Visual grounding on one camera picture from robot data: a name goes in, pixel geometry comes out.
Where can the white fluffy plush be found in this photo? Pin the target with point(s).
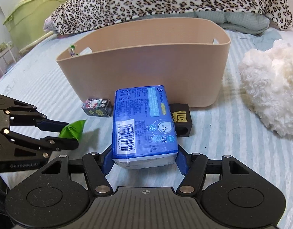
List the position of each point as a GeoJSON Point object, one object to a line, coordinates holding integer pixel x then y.
{"type": "Point", "coordinates": [267, 78]}

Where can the blue tissue pack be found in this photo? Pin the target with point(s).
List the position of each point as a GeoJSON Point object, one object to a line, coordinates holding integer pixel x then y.
{"type": "Point", "coordinates": [143, 134]}

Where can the white small rack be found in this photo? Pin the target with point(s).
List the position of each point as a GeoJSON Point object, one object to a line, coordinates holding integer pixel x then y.
{"type": "Point", "coordinates": [9, 56]}

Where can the green storage cabinet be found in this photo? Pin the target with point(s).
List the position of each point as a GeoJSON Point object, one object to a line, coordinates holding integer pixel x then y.
{"type": "Point", "coordinates": [25, 22]}

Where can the black box gold lettering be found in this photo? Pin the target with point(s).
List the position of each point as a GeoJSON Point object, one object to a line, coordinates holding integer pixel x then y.
{"type": "Point", "coordinates": [181, 118]}

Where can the light green quilt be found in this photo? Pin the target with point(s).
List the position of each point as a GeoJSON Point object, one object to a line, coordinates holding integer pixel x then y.
{"type": "Point", "coordinates": [247, 23]}

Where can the green snack packet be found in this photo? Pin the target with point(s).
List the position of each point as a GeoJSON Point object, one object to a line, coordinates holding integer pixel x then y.
{"type": "Point", "coordinates": [73, 130]}

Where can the striped light blue bedsheet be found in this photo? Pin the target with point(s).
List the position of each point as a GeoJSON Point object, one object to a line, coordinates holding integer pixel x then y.
{"type": "Point", "coordinates": [228, 127]}

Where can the leopard print blanket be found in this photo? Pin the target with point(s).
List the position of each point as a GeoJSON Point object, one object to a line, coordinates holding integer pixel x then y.
{"type": "Point", "coordinates": [77, 16]}

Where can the small black cartoon box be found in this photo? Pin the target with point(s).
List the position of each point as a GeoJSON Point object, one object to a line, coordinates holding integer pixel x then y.
{"type": "Point", "coordinates": [97, 107]}

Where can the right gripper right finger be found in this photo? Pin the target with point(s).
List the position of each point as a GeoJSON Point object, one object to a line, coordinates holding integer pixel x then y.
{"type": "Point", "coordinates": [193, 168]}

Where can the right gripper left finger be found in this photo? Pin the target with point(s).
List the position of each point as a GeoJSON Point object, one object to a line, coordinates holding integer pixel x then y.
{"type": "Point", "coordinates": [96, 167]}

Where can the green tea leaf packet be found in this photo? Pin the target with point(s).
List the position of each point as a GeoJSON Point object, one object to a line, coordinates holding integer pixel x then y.
{"type": "Point", "coordinates": [72, 51]}

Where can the beige plastic storage basket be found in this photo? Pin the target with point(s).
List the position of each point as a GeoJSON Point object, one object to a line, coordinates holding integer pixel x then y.
{"type": "Point", "coordinates": [187, 56]}

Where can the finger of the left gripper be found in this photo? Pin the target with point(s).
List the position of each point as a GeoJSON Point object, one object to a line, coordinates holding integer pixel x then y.
{"type": "Point", "coordinates": [50, 125]}
{"type": "Point", "coordinates": [56, 143]}

